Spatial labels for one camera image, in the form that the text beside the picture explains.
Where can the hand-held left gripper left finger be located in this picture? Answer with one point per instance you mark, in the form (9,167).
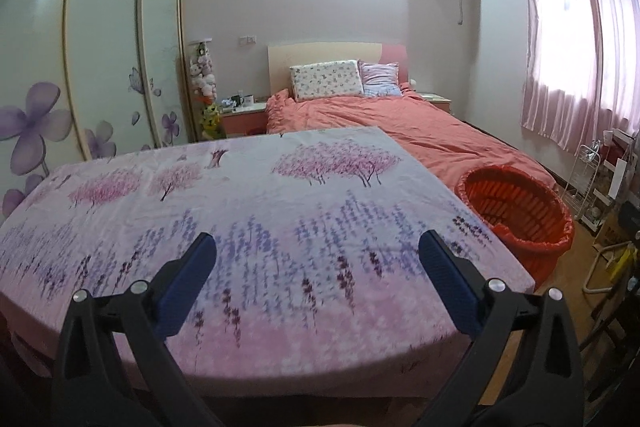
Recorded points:
(187,287)

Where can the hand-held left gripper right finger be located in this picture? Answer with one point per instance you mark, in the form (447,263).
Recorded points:
(450,287)

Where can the orange plastic basket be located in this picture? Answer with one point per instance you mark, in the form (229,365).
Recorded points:
(500,202)

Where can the floral printed tablecloth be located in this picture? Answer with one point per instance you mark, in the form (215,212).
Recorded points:
(275,217)

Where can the pink bed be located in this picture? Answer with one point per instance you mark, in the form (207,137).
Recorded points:
(400,127)

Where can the cardboard box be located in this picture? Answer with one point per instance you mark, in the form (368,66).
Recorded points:
(610,229)

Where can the pink nightstand with clutter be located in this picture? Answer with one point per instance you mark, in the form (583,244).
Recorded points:
(242,122)

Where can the pink nightstand with paper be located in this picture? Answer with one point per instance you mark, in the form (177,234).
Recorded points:
(435,97)

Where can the white mug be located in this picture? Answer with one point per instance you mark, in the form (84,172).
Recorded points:
(247,100)

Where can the white storage shelf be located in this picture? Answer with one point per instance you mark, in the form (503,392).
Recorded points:
(617,172)

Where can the column of plush toys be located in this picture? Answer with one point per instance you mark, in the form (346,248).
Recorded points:
(205,77)

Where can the pink striped pillow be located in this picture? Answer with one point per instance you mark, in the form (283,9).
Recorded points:
(380,79)

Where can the white floral pillow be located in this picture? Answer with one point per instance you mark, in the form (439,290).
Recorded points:
(325,79)

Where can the sliding door flower wardrobe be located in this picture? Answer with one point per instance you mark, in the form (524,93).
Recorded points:
(50,57)

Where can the cream and pink headboard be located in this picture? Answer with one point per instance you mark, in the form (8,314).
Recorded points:
(320,52)

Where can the pink curtain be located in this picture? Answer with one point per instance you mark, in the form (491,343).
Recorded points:
(575,47)

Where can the white pipe frame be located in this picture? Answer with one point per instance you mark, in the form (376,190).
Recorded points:
(592,272)

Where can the wall switch panel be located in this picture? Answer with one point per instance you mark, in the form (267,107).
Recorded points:
(248,39)

